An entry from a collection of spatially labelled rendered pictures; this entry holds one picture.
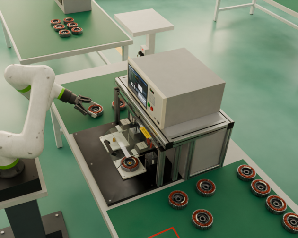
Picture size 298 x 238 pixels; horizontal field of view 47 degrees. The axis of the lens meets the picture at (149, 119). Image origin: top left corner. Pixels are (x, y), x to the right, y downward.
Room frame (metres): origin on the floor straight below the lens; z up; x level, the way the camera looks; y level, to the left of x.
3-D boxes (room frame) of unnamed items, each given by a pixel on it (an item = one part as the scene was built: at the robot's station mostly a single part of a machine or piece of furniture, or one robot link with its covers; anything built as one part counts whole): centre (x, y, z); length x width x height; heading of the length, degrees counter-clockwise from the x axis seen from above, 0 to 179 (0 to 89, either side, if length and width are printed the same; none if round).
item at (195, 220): (1.08, -0.31, 0.77); 0.11 x 0.11 x 0.04
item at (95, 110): (1.96, 0.39, 0.77); 0.11 x 0.11 x 0.04
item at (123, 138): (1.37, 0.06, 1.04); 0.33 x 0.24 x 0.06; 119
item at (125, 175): (1.42, 0.10, 0.78); 0.15 x 0.15 x 0.01; 29
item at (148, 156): (1.49, -0.03, 0.80); 0.08 x 0.05 x 0.06; 29
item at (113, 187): (1.54, 0.15, 0.76); 0.64 x 0.47 x 0.02; 29
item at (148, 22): (2.60, 0.09, 0.98); 0.37 x 0.35 x 0.46; 29
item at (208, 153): (1.44, -0.35, 0.91); 0.28 x 0.03 x 0.32; 119
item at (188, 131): (1.68, -0.12, 1.09); 0.68 x 0.44 x 0.05; 29
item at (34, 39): (3.70, 1.13, 0.38); 1.85 x 1.10 x 0.75; 29
